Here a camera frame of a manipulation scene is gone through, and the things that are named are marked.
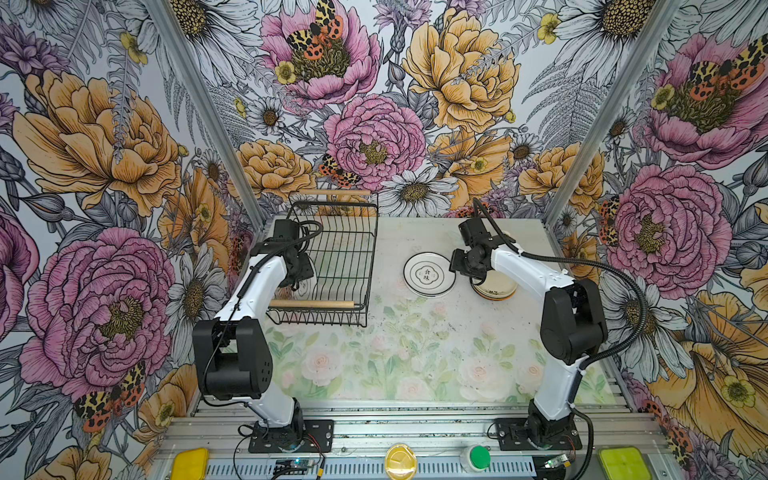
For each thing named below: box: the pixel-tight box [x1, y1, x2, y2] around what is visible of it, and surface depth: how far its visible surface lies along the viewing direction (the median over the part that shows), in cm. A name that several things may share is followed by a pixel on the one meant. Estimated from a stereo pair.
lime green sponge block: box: [598, 446, 652, 480], surface depth 71 cm
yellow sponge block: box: [171, 448, 209, 480], surface depth 72 cm
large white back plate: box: [403, 252, 457, 298], surface depth 105 cm
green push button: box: [468, 445, 492, 472], surface depth 65 cm
